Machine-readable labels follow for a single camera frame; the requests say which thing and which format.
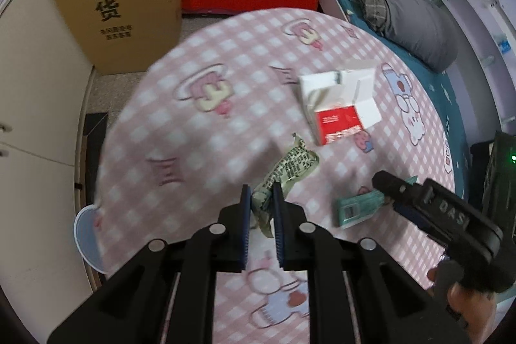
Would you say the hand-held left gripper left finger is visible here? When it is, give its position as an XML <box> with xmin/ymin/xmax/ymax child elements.
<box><xmin>47</xmin><ymin>185</ymin><xmax>254</xmax><ymax>344</ymax></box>

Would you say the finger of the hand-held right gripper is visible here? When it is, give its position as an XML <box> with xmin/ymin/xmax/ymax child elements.
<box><xmin>372</xmin><ymin>171</ymin><xmax>425</xmax><ymax>208</ymax></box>
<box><xmin>392</xmin><ymin>203</ymin><xmax>428</xmax><ymax>232</ymax></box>

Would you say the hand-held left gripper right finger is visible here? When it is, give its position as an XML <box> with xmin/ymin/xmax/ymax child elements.
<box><xmin>273</xmin><ymin>183</ymin><xmax>469</xmax><ymax>344</ymax></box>

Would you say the small teal packet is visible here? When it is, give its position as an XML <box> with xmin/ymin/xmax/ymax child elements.
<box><xmin>332</xmin><ymin>177</ymin><xmax>418</xmax><ymax>229</ymax></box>

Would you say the green printed wrapper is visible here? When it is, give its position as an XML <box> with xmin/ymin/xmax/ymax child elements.
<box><xmin>251</xmin><ymin>132</ymin><xmax>321</xmax><ymax>240</ymax></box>

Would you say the pale blue plastic bin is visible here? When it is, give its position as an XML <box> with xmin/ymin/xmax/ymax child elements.
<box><xmin>73</xmin><ymin>205</ymin><xmax>109</xmax><ymax>275</ymax></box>

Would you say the person's right hand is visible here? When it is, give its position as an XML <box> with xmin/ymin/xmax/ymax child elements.
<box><xmin>427</xmin><ymin>267</ymin><xmax>496</xmax><ymax>331</ymax></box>

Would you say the white and red carton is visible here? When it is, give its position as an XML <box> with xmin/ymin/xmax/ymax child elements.
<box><xmin>298</xmin><ymin>66</ymin><xmax>382</xmax><ymax>146</ymax></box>

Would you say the pink checked printed blanket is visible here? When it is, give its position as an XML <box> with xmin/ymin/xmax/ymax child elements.
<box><xmin>94</xmin><ymin>7</ymin><xmax>458</xmax><ymax>344</ymax></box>

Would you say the bed with teal sheet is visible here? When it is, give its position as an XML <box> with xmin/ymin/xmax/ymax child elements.
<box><xmin>316</xmin><ymin>0</ymin><xmax>474</xmax><ymax>203</ymax></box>

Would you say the grey duvet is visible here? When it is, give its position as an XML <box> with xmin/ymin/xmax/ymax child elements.
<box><xmin>343</xmin><ymin>0</ymin><xmax>459</xmax><ymax>71</ymax></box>

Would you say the grey plaid pillow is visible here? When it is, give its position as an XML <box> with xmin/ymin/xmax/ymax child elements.
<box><xmin>350</xmin><ymin>0</ymin><xmax>390</xmax><ymax>36</ymax></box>

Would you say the white cabinet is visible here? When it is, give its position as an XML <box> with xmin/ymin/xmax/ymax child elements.
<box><xmin>0</xmin><ymin>0</ymin><xmax>105</xmax><ymax>300</ymax></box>

